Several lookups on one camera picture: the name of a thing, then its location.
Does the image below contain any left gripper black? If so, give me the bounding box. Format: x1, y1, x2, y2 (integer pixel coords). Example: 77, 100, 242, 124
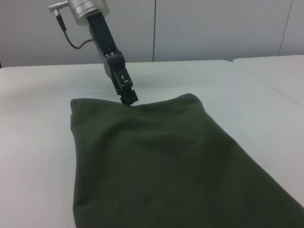
86, 12, 139, 105

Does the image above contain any dark green t-shirt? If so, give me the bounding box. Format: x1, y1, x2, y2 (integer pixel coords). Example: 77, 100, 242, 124
70, 93, 304, 228

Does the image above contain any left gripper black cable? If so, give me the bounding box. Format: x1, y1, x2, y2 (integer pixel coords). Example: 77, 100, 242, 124
48, 0, 95, 50

